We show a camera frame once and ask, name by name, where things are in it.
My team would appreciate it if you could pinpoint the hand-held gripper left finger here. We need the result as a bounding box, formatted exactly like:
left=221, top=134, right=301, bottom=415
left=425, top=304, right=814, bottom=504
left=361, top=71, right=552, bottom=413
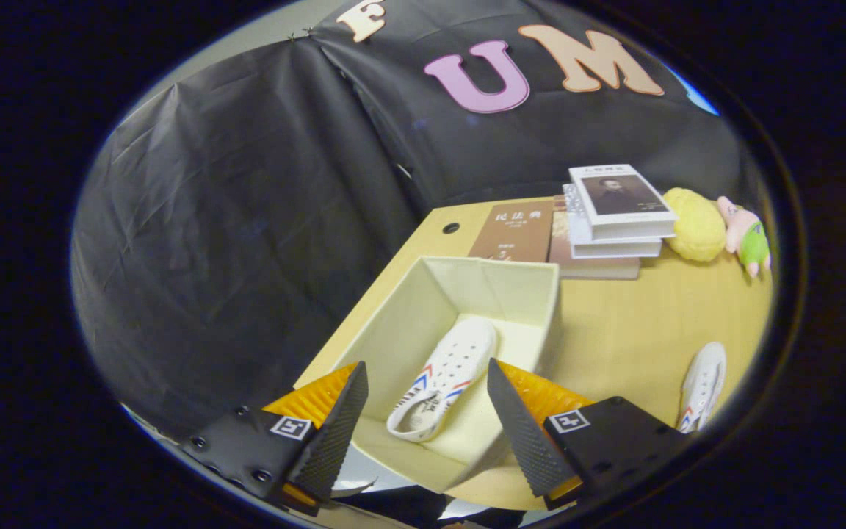
left=182, top=360, right=370, bottom=517

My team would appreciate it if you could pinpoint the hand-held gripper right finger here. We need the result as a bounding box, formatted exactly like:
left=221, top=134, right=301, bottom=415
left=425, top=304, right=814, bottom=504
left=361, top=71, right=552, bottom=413
left=487, top=358, right=688, bottom=511

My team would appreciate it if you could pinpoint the white shoe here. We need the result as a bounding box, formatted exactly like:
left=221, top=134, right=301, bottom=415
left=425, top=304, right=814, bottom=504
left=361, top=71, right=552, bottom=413
left=386, top=316, right=499, bottom=443
left=676, top=342, right=727, bottom=434

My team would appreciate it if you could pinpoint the cream storage box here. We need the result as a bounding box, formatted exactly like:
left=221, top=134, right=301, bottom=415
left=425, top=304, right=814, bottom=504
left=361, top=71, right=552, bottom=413
left=298, top=255, right=563, bottom=494

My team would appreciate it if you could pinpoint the thin brown cover book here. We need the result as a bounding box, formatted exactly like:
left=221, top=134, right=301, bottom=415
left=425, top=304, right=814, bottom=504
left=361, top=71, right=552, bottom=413
left=469, top=202, right=554, bottom=264

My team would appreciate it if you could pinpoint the plain white book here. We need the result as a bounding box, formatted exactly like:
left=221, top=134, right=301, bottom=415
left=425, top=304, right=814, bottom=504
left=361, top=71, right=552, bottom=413
left=563, top=184, right=663, bottom=259

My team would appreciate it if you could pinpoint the white portrait cover book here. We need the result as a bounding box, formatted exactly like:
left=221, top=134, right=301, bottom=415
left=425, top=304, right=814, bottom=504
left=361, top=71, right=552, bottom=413
left=568, top=163, right=679, bottom=242

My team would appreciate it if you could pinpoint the yellow round plush toy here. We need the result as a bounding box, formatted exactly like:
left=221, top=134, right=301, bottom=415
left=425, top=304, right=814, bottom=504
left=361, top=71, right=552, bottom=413
left=662, top=187, right=727, bottom=263

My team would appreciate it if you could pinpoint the pink and green plush toy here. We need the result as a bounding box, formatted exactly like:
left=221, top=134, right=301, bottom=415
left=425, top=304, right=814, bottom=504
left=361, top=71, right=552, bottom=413
left=717, top=195, right=772, bottom=278

